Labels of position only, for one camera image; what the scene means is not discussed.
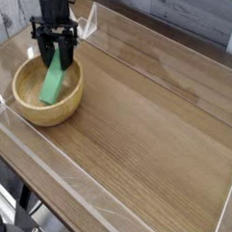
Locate green rectangular block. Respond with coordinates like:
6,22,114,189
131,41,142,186
39,48,65,105

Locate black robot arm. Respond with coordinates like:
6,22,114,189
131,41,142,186
30,0,78,70

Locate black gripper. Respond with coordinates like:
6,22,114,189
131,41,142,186
30,16,79,70

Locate black table leg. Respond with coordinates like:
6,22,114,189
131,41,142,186
19,185,31,211

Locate clear acrylic barrier walls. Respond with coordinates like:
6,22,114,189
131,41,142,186
0,3,232,232

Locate light brown wooden bowl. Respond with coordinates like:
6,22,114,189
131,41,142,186
12,55,84,127

